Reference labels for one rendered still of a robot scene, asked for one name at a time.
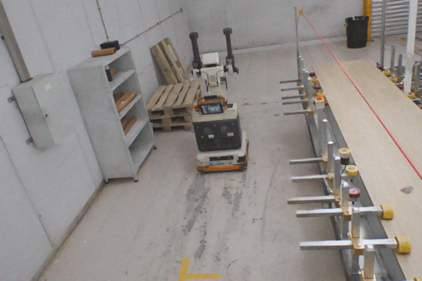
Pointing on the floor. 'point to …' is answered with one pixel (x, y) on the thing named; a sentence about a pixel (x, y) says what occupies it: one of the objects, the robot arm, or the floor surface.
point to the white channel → (411, 26)
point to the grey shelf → (86, 76)
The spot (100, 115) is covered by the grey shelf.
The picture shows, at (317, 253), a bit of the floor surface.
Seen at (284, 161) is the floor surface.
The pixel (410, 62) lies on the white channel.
